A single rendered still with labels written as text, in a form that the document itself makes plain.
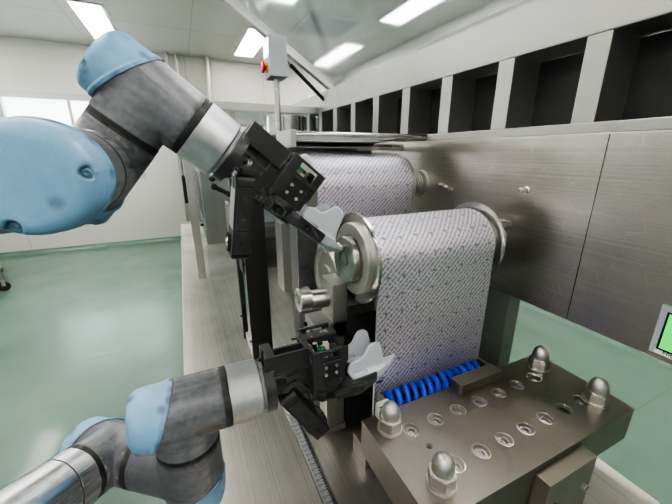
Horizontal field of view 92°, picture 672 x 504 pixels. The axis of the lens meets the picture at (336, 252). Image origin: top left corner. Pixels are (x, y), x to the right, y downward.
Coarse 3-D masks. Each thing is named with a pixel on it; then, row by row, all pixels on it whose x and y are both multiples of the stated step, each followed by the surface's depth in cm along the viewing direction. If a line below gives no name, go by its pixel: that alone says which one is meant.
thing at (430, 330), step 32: (448, 288) 54; (480, 288) 57; (384, 320) 50; (416, 320) 53; (448, 320) 56; (480, 320) 60; (384, 352) 52; (416, 352) 55; (448, 352) 58; (384, 384) 54
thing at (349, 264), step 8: (344, 240) 50; (352, 240) 49; (344, 248) 50; (352, 248) 48; (336, 256) 53; (344, 256) 51; (352, 256) 48; (360, 256) 48; (336, 264) 54; (344, 264) 51; (352, 264) 48; (360, 264) 48; (344, 272) 51; (352, 272) 49; (360, 272) 49; (344, 280) 52; (352, 280) 50
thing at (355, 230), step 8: (344, 224) 52; (352, 224) 50; (344, 232) 52; (352, 232) 50; (360, 232) 48; (336, 240) 56; (360, 240) 48; (368, 240) 47; (360, 248) 48; (368, 248) 47; (368, 256) 46; (368, 264) 46; (368, 272) 47; (360, 280) 49; (368, 280) 47; (352, 288) 52; (360, 288) 50
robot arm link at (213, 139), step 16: (208, 112) 36; (224, 112) 38; (208, 128) 36; (224, 128) 37; (240, 128) 39; (192, 144) 36; (208, 144) 36; (224, 144) 37; (192, 160) 38; (208, 160) 37
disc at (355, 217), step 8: (344, 216) 53; (352, 216) 51; (360, 216) 48; (360, 224) 49; (368, 224) 47; (368, 232) 47; (376, 240) 45; (376, 248) 45; (376, 256) 46; (376, 264) 46; (376, 272) 46; (376, 280) 46; (368, 288) 49; (376, 288) 47; (352, 296) 54; (360, 296) 52; (368, 296) 49
